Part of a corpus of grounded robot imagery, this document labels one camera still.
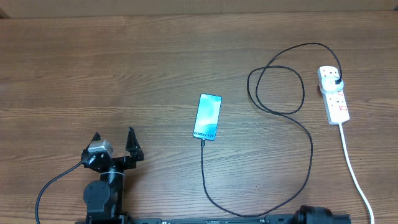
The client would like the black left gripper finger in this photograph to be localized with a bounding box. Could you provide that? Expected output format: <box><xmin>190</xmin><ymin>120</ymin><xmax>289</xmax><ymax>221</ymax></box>
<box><xmin>81</xmin><ymin>132</ymin><xmax>101</xmax><ymax>156</ymax></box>
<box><xmin>125</xmin><ymin>127</ymin><xmax>144</xmax><ymax>161</ymax></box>

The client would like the blue Samsung Galaxy smartphone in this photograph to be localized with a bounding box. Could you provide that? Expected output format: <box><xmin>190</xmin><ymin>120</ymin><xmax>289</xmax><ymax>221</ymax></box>
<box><xmin>193</xmin><ymin>93</ymin><xmax>222</xmax><ymax>141</ymax></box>

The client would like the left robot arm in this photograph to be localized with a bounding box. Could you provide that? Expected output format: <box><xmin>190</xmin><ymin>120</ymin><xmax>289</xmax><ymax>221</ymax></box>
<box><xmin>81</xmin><ymin>127</ymin><xmax>144</xmax><ymax>224</ymax></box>

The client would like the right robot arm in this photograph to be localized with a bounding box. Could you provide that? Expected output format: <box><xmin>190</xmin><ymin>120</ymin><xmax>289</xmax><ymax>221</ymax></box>
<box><xmin>292</xmin><ymin>205</ymin><xmax>334</xmax><ymax>224</ymax></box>

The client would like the white charger plug adapter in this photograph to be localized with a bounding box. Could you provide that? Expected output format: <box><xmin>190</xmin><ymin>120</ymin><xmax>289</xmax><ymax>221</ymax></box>
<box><xmin>320</xmin><ymin>77</ymin><xmax>344</xmax><ymax>94</ymax></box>

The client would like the white power strip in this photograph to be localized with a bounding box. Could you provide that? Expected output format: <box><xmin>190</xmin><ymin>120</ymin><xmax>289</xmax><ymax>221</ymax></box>
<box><xmin>317</xmin><ymin>66</ymin><xmax>350</xmax><ymax>125</ymax></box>

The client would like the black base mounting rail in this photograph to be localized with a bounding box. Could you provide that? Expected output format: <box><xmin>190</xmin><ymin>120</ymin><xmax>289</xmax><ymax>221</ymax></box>
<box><xmin>78</xmin><ymin>214</ymin><xmax>351</xmax><ymax>224</ymax></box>

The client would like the white power strip cord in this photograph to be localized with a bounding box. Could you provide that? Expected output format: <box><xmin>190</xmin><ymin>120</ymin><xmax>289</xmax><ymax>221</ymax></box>
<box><xmin>338</xmin><ymin>123</ymin><xmax>376</xmax><ymax>224</ymax></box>

